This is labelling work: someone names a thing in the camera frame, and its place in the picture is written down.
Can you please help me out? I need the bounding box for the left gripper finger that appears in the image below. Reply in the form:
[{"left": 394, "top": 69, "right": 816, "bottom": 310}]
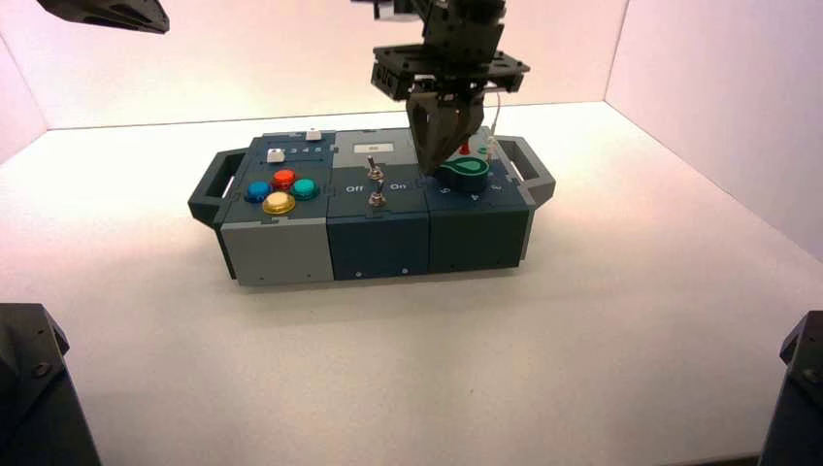
[
  {"left": 38, "top": 0, "right": 170, "bottom": 35},
  {"left": 102, "top": 0, "right": 171, "bottom": 29}
]

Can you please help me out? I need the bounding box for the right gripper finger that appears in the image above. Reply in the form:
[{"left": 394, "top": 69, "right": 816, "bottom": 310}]
[
  {"left": 406, "top": 91, "right": 454, "bottom": 176},
  {"left": 444, "top": 94, "right": 487, "bottom": 172}
]

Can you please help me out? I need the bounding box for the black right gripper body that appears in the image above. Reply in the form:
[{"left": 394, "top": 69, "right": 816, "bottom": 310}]
[{"left": 371, "top": 0, "right": 532, "bottom": 103}]

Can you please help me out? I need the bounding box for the black green rotary knob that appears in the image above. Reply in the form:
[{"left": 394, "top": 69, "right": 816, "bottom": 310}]
[{"left": 438, "top": 155, "right": 491, "bottom": 193}]

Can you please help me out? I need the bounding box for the yellow round push button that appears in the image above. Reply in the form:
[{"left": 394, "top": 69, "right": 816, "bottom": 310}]
[{"left": 261, "top": 191, "right": 298, "bottom": 217}]

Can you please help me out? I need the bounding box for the white cable with clear plugs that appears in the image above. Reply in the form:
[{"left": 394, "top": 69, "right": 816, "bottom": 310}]
[{"left": 485, "top": 89, "right": 504, "bottom": 162}]

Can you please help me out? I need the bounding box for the teal and grey control box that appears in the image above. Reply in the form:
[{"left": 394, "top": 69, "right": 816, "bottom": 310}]
[{"left": 187, "top": 128, "right": 557, "bottom": 287}]

